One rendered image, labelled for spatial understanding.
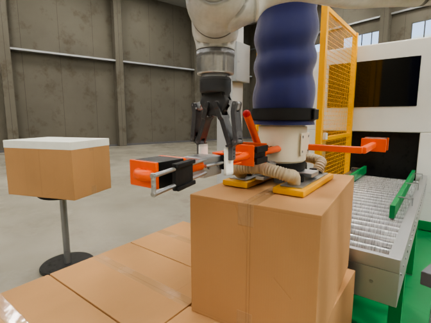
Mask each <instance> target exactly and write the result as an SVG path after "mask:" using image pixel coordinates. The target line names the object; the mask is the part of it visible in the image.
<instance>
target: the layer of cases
mask: <svg viewBox="0 0 431 323"><path fill-rule="evenodd" d="M354 284H355V270H351V269H347V270H346V273H345V275H344V279H343V281H342V284H341V287H340V290H339V293H338V295H337V298H336V301H335V304H334V307H333V310H332V312H331V315H330V318H329V320H328V323H351V320H352V310H353V293H354ZM0 323H221V322H218V321H216V320H214V319H211V318H209V317H206V316H204V315H202V314H200V313H197V312H195V311H192V297H191V246H190V223H188V222H184V221H183V222H180V223H177V224H175V225H173V226H170V227H168V228H165V229H162V230H160V231H157V232H155V233H152V234H150V235H147V236H144V237H142V238H139V239H137V240H134V241H132V242H131V243H130V242H129V243H127V244H124V245H122V246H119V247H116V248H114V249H111V250H109V251H107V252H104V253H101V254H99V255H97V256H94V257H91V258H89V259H86V260H83V261H81V262H79V263H76V264H74V265H71V266H69V267H66V268H64V269H61V270H58V271H56V272H53V273H51V274H50V275H46V276H43V277H40V278H38V279H35V280H33V281H30V282H28V283H25V284H23V285H21V286H18V287H15V288H13V289H10V290H7V291H5V292H3V293H0Z"/></svg>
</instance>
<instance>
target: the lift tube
mask: <svg viewBox="0 0 431 323"><path fill-rule="evenodd" d="M318 34H319V17H318V13H317V4H311V3H303V2H289V3H282V4H277V5H274V6H272V7H270V8H268V9H266V10H265V11H264V12H263V13H262V14H261V16H260V17H259V18H258V21H257V27H256V30H255V36H254V44H255V49H256V51H257V57H256V60H255V63H254V68H253V69H254V73H255V77H256V84H255V88H254V91H253V108H313V106H314V101H315V96H316V85H315V81H314V76H313V71H314V67H315V65H316V62H317V51H316V47H315V42H316V39H317V36H318ZM253 122H254V124H258V125H315V122H314V120H253Z"/></svg>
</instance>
